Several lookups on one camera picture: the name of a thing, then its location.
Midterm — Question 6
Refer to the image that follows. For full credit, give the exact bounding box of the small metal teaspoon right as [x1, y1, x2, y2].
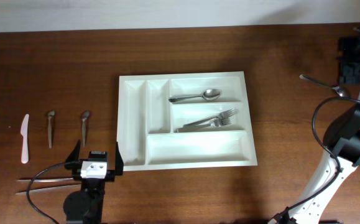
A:
[81, 110, 90, 147]

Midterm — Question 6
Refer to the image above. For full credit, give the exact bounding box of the small metal teaspoon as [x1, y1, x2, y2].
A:
[81, 110, 90, 147]
[47, 110, 55, 149]

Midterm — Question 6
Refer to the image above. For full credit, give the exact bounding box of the metal tablespoon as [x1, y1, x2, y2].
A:
[168, 89, 221, 103]
[299, 74, 351, 97]

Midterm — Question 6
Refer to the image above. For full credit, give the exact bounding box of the small metal teaspoon left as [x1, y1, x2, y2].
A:
[47, 110, 55, 149]

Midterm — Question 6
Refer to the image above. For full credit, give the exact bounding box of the metal fork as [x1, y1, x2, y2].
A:
[183, 108, 239, 128]
[174, 118, 232, 133]

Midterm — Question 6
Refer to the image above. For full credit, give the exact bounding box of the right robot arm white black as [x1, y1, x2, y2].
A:
[116, 28, 360, 223]

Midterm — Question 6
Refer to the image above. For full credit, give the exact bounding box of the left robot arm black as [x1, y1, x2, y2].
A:
[63, 141, 124, 224]

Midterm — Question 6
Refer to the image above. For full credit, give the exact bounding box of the white plastic cutlery tray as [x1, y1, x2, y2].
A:
[117, 72, 257, 171]

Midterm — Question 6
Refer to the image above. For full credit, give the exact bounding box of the white plastic knife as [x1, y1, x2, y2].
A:
[21, 114, 29, 164]

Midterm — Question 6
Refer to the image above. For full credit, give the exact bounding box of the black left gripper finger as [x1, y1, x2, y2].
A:
[114, 142, 124, 175]
[65, 140, 81, 162]

